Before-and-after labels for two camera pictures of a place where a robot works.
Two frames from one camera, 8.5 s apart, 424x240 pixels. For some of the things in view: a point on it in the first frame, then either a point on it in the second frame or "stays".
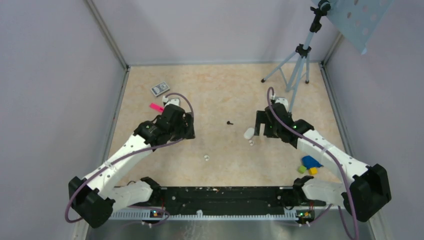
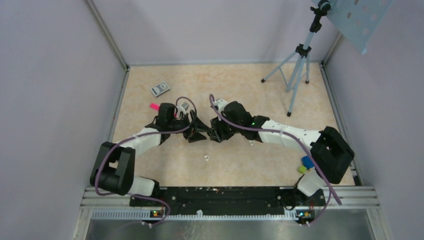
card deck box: x=160 y=89 stays
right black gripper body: x=271 y=130 → x=218 y=123
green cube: x=302 y=169 stays
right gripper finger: x=261 y=117 → x=220 y=135
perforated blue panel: x=358 y=20 stays
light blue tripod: x=288 y=68 stays
